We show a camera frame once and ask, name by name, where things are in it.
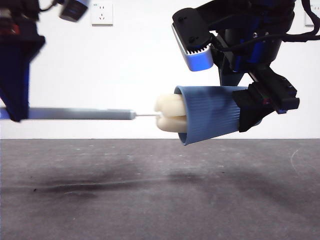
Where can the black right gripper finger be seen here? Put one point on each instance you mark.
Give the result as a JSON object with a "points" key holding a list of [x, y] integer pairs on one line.
{"points": [[252, 107], [231, 78]]}

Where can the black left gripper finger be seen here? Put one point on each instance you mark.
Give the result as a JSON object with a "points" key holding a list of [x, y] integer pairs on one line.
{"points": [[15, 75]]}

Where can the blue ribbed plastic cup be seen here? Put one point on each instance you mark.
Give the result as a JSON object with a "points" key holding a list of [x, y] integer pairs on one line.
{"points": [[210, 112]]}

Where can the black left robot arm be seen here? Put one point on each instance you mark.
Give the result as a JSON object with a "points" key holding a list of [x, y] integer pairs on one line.
{"points": [[15, 15]]}

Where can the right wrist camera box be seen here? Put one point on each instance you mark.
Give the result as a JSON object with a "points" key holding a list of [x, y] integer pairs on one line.
{"points": [[197, 60]]}

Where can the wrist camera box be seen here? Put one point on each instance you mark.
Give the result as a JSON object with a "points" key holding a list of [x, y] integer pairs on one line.
{"points": [[197, 60], [73, 11]]}

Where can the white wall socket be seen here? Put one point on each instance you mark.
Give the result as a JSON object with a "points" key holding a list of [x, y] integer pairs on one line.
{"points": [[96, 15], [307, 21]]}

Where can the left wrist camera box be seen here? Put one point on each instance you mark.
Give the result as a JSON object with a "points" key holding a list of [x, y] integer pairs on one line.
{"points": [[73, 11]]}

